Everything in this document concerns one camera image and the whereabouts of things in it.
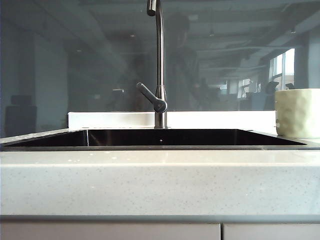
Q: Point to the cream dimpled ceramic mug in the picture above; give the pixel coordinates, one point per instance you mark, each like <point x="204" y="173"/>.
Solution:
<point x="297" y="112"/>

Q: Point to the black undermount sink basin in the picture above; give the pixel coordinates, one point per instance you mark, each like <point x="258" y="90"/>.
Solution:
<point x="175" y="137"/>

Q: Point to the steel gooseneck faucet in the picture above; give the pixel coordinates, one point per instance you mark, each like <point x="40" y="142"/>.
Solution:
<point x="160" y="50"/>

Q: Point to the white backsplash ledge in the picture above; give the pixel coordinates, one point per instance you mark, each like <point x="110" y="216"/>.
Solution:
<point x="112" y="120"/>

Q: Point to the wide grey cabinet door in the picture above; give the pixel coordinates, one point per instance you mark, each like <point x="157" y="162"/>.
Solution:
<point x="100" y="232"/>

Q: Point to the narrow grey cabinet door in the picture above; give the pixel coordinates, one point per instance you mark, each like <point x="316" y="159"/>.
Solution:
<point x="272" y="233"/>

